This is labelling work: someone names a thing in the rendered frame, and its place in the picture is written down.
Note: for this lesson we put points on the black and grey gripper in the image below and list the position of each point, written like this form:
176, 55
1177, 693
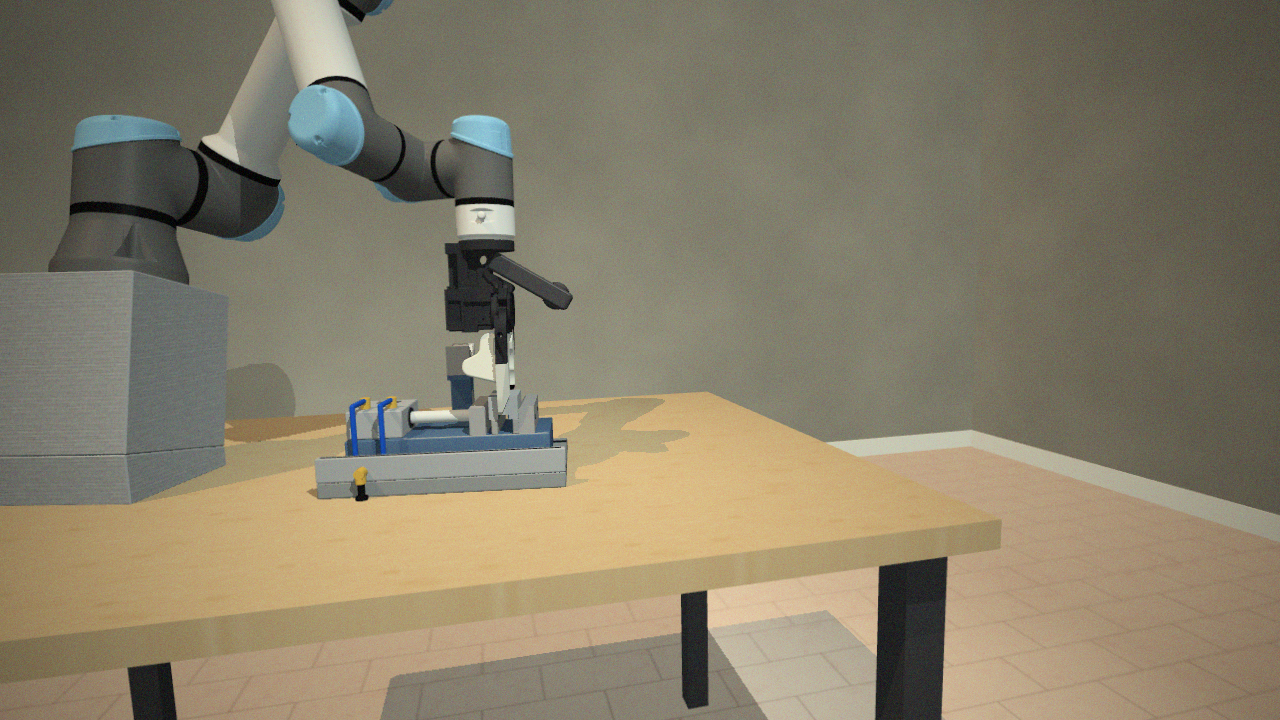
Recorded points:
470, 310

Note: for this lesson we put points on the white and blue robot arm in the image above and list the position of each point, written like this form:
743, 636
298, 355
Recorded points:
132, 182

